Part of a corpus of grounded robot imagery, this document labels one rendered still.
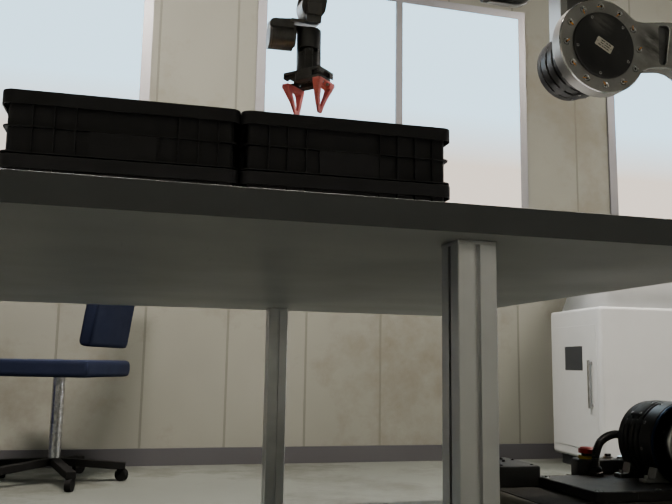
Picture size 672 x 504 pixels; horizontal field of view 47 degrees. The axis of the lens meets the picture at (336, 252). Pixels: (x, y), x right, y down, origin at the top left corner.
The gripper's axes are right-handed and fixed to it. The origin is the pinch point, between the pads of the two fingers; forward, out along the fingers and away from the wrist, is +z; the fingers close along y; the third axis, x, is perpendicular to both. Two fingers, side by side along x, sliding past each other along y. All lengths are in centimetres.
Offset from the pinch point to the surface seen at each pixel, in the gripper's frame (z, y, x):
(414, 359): 55, -84, 229
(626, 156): -65, 8, 326
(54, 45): -95, -211, 90
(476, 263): 44, 57, -41
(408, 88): -93, -85, 225
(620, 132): -80, 6, 324
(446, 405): 64, 52, -41
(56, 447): 92, -166, 69
